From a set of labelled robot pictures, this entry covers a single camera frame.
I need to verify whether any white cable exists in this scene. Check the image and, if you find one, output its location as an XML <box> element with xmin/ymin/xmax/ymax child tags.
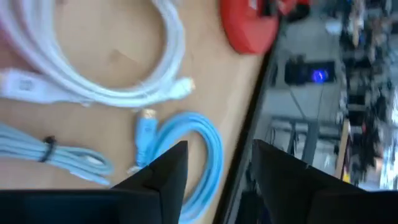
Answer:
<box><xmin>0</xmin><ymin>0</ymin><xmax>196</xmax><ymax>108</ymax></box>

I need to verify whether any black aluminium table frame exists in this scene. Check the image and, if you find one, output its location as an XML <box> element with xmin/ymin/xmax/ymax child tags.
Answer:
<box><xmin>213</xmin><ymin>15</ymin><xmax>287</xmax><ymax>224</ymax></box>

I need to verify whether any black device with blue light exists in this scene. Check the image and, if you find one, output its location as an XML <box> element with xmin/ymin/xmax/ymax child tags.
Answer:
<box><xmin>284</xmin><ymin>57</ymin><xmax>336</xmax><ymax>86</ymax></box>

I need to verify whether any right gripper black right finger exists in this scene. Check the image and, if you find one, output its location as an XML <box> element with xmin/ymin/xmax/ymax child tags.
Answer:
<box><xmin>251</xmin><ymin>139</ymin><xmax>374</xmax><ymax>224</ymax></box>

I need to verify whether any light blue cable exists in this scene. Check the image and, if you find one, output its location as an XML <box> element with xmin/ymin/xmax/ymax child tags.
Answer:
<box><xmin>127</xmin><ymin>108</ymin><xmax>224</xmax><ymax>224</ymax></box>

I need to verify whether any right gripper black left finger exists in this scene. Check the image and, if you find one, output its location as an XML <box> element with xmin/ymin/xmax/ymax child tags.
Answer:
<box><xmin>111</xmin><ymin>140</ymin><xmax>189</xmax><ymax>224</ymax></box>

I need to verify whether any red desk lamp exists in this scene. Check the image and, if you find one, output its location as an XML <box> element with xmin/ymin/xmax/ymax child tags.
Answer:
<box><xmin>220</xmin><ymin>0</ymin><xmax>312</xmax><ymax>55</ymax></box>

